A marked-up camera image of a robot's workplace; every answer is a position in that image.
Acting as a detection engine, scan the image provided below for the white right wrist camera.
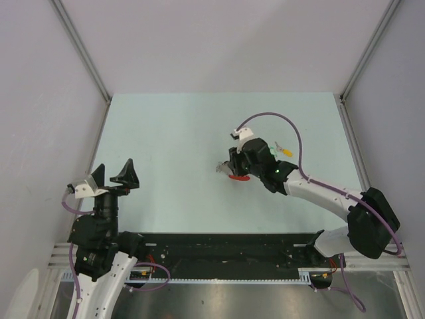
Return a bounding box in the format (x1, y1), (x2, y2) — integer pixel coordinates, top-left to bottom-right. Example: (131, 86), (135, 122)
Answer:
(230, 127), (256, 153)

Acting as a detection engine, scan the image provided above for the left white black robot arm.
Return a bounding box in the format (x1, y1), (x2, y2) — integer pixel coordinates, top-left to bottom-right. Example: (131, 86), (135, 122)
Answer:
(62, 159), (149, 318)

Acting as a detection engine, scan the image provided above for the white slotted cable duct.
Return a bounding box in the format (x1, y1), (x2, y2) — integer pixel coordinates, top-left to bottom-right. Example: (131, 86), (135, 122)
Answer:
(61, 267), (336, 286)

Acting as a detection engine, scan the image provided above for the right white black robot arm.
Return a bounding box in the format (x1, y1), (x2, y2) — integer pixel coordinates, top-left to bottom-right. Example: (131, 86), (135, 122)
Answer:
(227, 138), (400, 266)

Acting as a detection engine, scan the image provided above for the aluminium right side rail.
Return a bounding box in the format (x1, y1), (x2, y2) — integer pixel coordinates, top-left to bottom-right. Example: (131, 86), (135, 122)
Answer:
(335, 95), (371, 191)

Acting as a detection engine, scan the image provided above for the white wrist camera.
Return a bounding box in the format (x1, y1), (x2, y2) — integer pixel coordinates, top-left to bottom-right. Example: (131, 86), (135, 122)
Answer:
(230, 127), (256, 153)
(66, 175), (108, 199)

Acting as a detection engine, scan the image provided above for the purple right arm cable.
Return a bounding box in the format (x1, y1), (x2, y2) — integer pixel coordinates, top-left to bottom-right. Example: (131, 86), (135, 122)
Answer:
(236, 112), (403, 313)

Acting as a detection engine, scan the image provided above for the aluminium corner post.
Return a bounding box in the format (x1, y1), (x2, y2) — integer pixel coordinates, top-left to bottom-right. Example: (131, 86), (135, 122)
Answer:
(48, 0), (112, 106)
(339, 0), (404, 102)

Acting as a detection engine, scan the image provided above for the green key tag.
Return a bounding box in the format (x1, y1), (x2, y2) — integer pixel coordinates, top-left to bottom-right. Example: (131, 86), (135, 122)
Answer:
(269, 146), (279, 157)

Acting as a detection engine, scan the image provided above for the aluminium right corner post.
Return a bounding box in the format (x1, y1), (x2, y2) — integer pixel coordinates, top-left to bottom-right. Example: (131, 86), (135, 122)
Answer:
(339, 0), (404, 102)

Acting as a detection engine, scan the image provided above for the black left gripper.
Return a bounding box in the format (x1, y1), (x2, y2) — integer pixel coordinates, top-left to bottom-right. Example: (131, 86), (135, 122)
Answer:
(92, 158), (138, 236)

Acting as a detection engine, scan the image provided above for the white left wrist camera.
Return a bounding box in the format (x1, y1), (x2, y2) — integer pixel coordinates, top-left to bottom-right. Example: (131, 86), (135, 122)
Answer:
(66, 175), (108, 199)

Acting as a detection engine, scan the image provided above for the aluminium left corner post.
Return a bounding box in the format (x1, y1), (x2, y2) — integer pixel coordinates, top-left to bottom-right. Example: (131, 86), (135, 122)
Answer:
(48, 0), (112, 106)

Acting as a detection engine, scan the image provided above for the black mounting base plate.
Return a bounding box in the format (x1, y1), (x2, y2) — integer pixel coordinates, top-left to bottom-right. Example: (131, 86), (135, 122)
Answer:
(133, 233), (342, 279)

